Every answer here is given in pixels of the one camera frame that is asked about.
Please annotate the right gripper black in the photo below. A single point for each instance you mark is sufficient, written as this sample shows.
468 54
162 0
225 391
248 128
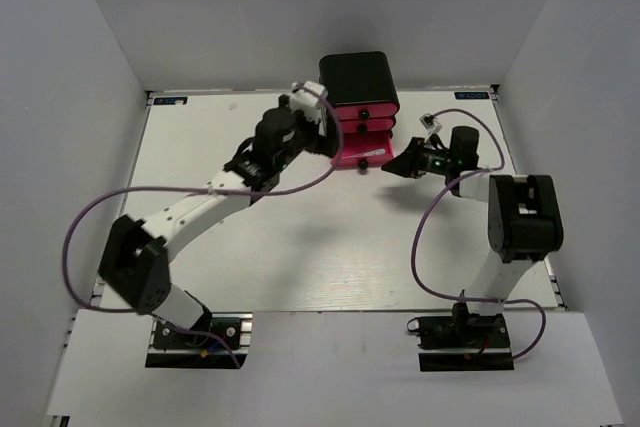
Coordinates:
410 161

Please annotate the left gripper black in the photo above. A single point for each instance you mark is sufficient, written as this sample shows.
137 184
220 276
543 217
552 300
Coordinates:
325 146

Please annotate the pink drawer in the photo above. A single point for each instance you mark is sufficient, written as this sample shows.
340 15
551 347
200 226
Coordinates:
356 143
359 126
366 111

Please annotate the light blue clip pen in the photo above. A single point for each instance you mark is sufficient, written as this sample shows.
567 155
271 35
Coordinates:
376 152

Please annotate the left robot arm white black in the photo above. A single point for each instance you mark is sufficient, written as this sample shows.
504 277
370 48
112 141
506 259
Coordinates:
138 252

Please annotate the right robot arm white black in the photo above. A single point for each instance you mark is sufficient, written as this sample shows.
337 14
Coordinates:
523 217

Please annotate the black drawer cabinet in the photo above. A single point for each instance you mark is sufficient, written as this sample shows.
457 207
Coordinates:
358 78

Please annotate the right blue table sticker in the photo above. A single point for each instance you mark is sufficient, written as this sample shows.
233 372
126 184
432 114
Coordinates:
471 95

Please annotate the blue table sticker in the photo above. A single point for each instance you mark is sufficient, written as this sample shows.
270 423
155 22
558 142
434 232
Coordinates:
471 95
171 100

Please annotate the left blue table sticker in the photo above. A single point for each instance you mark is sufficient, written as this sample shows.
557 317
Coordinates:
171 100

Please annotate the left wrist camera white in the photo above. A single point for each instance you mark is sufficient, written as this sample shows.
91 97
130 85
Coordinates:
308 98

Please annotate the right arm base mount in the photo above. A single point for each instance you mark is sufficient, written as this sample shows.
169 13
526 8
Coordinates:
448 345

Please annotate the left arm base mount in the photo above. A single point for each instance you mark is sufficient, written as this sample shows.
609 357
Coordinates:
224 347

